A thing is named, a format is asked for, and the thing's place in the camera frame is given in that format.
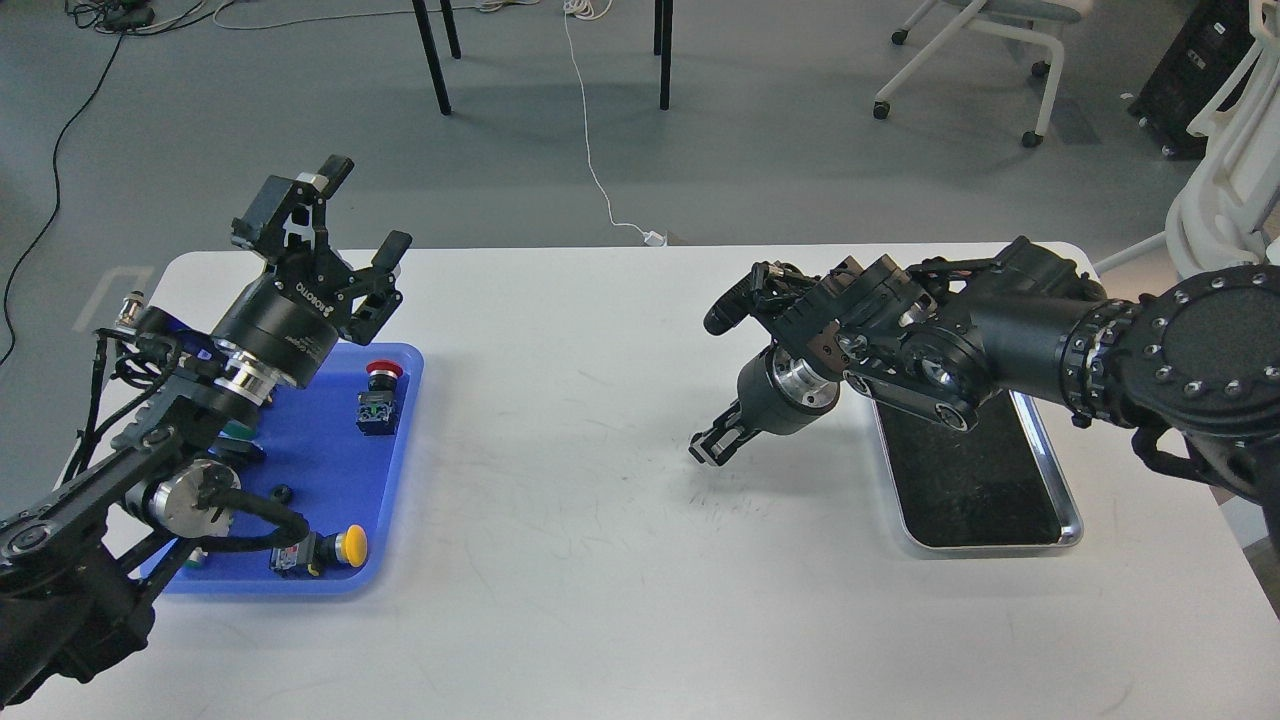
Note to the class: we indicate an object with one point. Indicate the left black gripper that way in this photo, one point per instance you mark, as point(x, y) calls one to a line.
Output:
point(292, 316)

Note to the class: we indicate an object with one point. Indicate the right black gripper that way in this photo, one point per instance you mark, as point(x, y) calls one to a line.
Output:
point(776, 394)

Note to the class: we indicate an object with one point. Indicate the black box on floor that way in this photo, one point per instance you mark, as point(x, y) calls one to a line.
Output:
point(1207, 49)

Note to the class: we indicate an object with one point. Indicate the small black gear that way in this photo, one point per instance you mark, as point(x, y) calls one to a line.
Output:
point(281, 493)

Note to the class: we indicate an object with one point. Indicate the red push button switch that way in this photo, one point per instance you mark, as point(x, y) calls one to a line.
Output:
point(378, 410)

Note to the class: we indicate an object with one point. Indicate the metal tray with black mat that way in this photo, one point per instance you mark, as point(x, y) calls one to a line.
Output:
point(994, 491)

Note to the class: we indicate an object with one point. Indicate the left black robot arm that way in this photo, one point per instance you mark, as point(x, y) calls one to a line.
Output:
point(152, 479)

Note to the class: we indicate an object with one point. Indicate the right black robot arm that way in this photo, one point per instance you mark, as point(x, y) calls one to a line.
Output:
point(1192, 372)

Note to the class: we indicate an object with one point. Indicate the yellow push button switch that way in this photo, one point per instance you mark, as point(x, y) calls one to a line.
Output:
point(316, 553)

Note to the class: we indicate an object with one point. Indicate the blue plastic tray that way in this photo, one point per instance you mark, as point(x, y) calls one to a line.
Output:
point(339, 475)

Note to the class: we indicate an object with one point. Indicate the green push button switch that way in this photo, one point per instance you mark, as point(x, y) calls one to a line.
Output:
point(235, 430)

